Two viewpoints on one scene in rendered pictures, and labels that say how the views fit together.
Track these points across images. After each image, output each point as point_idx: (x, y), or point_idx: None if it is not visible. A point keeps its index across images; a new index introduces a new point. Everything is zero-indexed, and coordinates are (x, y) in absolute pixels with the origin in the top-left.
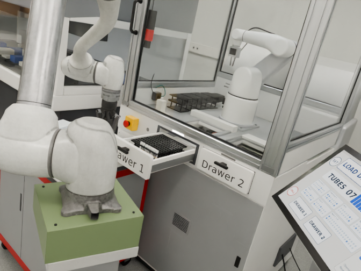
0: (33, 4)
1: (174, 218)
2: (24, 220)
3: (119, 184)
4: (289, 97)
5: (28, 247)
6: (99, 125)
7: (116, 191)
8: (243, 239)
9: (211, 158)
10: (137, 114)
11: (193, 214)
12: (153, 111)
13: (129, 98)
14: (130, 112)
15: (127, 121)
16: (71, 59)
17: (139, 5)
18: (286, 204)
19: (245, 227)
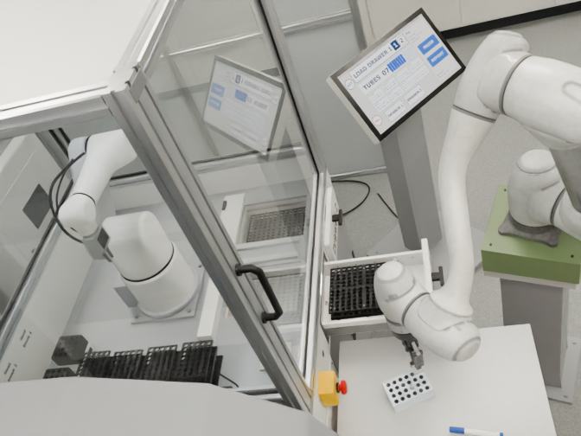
0: None
1: (354, 338)
2: None
3: (486, 233)
4: (302, 101)
5: None
6: (537, 150)
7: (498, 224)
8: (347, 238)
9: (331, 234)
10: (316, 373)
11: None
12: (313, 327)
13: (308, 391)
14: (316, 395)
15: (341, 381)
16: (469, 305)
17: (240, 279)
18: (390, 124)
19: (343, 229)
